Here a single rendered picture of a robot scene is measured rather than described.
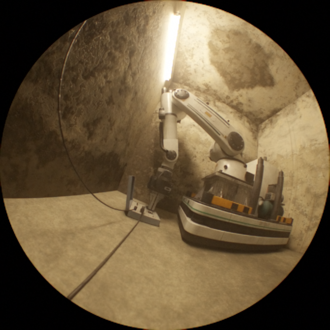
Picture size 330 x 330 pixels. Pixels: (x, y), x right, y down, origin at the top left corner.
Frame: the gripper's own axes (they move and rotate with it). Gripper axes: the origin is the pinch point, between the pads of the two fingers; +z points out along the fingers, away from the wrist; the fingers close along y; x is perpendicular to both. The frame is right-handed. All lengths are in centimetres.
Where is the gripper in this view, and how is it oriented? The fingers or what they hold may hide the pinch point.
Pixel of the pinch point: (151, 205)
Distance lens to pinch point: 115.3
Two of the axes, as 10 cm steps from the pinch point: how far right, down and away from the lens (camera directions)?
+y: 8.8, 4.0, 2.5
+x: -3.0, 0.7, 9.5
